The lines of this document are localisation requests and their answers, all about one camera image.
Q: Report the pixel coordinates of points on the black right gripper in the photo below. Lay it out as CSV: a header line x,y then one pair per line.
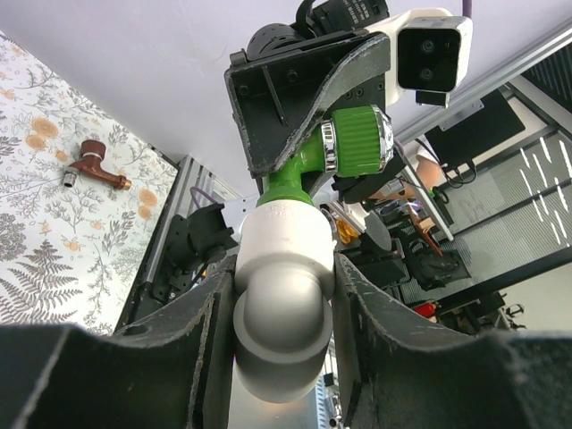
x,y
282,86

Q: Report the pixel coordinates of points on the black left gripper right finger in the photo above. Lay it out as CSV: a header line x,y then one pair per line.
x,y
397,369

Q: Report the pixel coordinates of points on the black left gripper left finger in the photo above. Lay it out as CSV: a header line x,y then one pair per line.
x,y
170,369

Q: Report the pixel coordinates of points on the green faucet chrome knob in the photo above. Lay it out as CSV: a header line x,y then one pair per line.
x,y
354,142

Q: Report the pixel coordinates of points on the white PVC elbow fitting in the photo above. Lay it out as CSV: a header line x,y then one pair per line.
x,y
284,278

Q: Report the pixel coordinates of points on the floral patterned table mat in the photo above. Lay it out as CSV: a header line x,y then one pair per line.
x,y
69,255

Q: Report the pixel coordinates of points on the brown faucet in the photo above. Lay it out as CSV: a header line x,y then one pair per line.
x,y
92,155

